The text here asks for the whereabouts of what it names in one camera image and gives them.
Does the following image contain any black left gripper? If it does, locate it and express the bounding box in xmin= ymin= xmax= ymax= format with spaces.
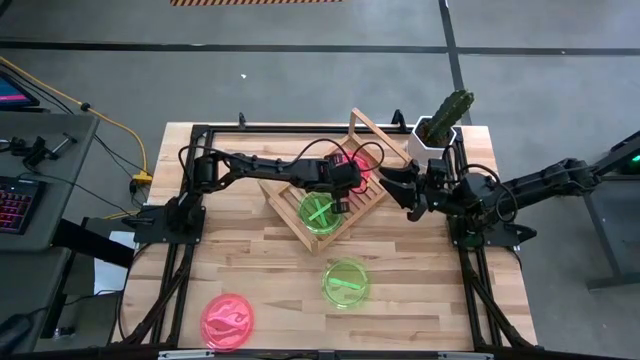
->
xmin=324 ymin=162 xmax=364 ymax=215

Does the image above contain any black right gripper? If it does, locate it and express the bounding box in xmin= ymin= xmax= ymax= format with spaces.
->
xmin=378 ymin=160 xmax=455 ymax=221

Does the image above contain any clear green plastic plate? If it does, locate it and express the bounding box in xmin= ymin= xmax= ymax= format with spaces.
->
xmin=321 ymin=257 xmax=371 ymax=310
xmin=297 ymin=191 xmax=345 ymax=236

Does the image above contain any clear pink plastic plate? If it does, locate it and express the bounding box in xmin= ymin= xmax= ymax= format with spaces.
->
xmin=200 ymin=293 xmax=256 ymax=352
xmin=344 ymin=152 xmax=374 ymax=195

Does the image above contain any wooden slatted shelf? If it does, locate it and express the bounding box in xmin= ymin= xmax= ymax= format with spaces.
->
xmin=257 ymin=107 xmax=414 ymax=256

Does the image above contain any white hexagonal plant pot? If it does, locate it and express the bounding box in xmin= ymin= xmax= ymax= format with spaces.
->
xmin=407 ymin=115 xmax=459 ymax=169

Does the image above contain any green cactus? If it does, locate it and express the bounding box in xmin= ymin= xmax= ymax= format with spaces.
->
xmin=423 ymin=89 xmax=475 ymax=146

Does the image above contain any black metal stand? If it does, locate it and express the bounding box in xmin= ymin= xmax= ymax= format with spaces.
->
xmin=582 ymin=130 xmax=640 ymax=292

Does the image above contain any white sheet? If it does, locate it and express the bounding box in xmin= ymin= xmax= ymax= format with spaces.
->
xmin=93 ymin=230 xmax=137 ymax=296

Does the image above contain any black flat panel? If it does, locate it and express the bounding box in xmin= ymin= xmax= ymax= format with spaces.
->
xmin=52 ymin=218 xmax=136 ymax=269

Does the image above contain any grey side desk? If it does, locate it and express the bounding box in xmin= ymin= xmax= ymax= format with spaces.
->
xmin=0 ymin=110 xmax=100 ymax=354

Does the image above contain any black desk clamp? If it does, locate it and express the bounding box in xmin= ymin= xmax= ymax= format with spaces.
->
xmin=0 ymin=132 xmax=79 ymax=170

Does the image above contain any backlit black keyboard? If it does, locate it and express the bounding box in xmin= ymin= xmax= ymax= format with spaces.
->
xmin=0 ymin=175 xmax=47 ymax=236

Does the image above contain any monitor with pink screen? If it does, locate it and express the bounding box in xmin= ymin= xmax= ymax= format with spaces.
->
xmin=0 ymin=71 xmax=41 ymax=112

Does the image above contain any black rounded object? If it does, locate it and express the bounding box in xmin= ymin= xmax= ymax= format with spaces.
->
xmin=0 ymin=313 xmax=34 ymax=354

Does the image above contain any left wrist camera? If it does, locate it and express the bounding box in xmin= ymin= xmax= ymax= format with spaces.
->
xmin=323 ymin=151 xmax=347 ymax=171

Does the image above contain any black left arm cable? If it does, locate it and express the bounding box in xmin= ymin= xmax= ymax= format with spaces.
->
xmin=177 ymin=137 xmax=386 ymax=196

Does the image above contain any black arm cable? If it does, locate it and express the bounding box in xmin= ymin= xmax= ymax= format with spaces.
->
xmin=442 ymin=144 xmax=520 ymax=224
xmin=177 ymin=137 xmax=386 ymax=196

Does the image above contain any black aluminium table frame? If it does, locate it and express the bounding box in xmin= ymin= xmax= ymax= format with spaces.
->
xmin=112 ymin=110 xmax=539 ymax=360

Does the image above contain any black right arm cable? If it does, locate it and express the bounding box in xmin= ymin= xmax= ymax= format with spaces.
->
xmin=442 ymin=144 xmax=520 ymax=224

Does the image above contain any silver table bracket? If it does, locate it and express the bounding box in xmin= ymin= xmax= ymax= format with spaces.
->
xmin=438 ymin=351 xmax=495 ymax=360
xmin=158 ymin=349 xmax=216 ymax=360

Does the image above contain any yellow extension cable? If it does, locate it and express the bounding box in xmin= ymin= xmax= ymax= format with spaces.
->
xmin=0 ymin=55 xmax=151 ymax=176

